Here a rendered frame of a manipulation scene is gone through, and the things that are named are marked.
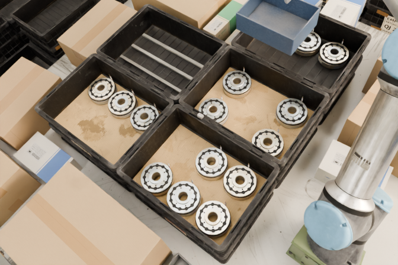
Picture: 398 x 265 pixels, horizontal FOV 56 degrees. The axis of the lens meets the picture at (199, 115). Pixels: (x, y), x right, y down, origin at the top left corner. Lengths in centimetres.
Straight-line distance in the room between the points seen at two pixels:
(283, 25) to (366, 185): 57
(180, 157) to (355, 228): 59
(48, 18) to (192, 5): 107
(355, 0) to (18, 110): 134
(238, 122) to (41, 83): 76
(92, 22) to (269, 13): 77
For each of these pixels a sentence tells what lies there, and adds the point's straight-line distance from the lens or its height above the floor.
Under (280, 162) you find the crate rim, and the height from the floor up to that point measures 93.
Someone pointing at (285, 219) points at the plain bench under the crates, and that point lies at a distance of 130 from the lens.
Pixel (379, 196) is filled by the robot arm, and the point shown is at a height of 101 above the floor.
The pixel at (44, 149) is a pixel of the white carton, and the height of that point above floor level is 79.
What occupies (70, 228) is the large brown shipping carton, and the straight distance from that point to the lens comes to 118.
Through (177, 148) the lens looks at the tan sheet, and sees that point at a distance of 126.
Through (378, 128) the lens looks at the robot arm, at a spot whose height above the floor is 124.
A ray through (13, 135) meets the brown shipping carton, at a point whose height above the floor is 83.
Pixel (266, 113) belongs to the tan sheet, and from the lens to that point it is 131.
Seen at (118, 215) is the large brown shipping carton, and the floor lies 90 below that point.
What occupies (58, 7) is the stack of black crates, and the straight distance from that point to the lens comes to 242.
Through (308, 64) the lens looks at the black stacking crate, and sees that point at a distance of 145.
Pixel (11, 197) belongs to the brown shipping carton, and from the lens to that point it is 146.
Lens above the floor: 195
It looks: 59 degrees down
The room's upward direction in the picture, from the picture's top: 11 degrees counter-clockwise
